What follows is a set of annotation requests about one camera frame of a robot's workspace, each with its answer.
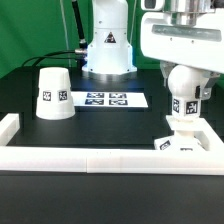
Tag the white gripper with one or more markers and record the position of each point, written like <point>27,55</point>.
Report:
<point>201,46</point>

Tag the white lamp bulb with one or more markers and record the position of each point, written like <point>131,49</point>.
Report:
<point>183,82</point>

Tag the white lamp base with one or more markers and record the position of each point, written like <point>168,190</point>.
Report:
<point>184,135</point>

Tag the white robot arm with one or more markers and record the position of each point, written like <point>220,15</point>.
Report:
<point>110,53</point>

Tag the white lamp shade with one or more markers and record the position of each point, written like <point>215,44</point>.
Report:
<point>54,101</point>

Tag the white fiducial marker sheet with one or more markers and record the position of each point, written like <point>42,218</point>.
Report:
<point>109,99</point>

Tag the white U-shaped border frame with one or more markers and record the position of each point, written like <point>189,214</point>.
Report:
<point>209,162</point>

